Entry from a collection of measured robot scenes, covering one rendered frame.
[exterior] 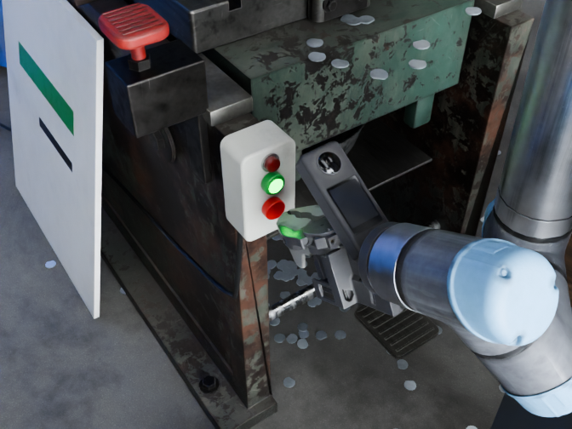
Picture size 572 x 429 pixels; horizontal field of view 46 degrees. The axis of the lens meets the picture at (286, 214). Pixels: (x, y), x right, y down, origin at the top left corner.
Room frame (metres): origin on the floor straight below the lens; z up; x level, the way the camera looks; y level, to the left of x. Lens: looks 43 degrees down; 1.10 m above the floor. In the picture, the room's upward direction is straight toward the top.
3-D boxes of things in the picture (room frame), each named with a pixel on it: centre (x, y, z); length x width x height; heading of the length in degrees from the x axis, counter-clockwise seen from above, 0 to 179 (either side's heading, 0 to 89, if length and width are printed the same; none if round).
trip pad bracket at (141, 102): (0.67, 0.15, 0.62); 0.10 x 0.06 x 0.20; 124
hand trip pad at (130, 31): (0.66, 0.16, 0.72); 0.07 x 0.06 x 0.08; 34
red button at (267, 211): (0.60, 0.02, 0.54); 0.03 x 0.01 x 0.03; 124
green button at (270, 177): (0.60, 0.02, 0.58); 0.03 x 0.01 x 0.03; 124
